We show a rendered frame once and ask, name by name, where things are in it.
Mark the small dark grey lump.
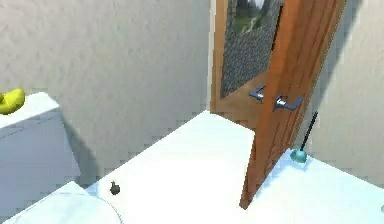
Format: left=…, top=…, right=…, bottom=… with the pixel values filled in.
left=109, top=181, right=121, bottom=196

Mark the brown wooden room door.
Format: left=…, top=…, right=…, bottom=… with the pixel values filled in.
left=239, top=0, right=348, bottom=211

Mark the teal plunger with black stick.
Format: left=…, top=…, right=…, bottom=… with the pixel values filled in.
left=289, top=110, right=319, bottom=164

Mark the white toilet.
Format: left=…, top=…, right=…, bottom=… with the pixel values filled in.
left=0, top=91, right=124, bottom=224

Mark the yellow-green round object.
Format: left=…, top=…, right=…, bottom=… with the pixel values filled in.
left=0, top=88, right=26, bottom=116

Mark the silver door lever handle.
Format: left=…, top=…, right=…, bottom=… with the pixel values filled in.
left=248, top=84, right=267, bottom=103
left=273, top=94, right=305, bottom=112

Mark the framed landscape wall picture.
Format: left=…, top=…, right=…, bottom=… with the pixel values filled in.
left=230, top=0, right=284, bottom=36

